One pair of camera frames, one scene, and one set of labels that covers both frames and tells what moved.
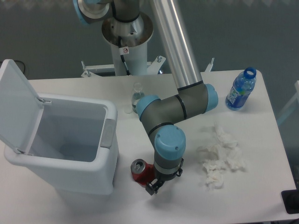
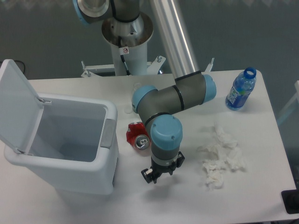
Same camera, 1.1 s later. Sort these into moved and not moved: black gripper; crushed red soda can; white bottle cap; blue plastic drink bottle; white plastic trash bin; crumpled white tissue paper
Moved: crushed red soda can; black gripper
Not moved: blue plastic drink bottle; white plastic trash bin; white bottle cap; crumpled white tissue paper
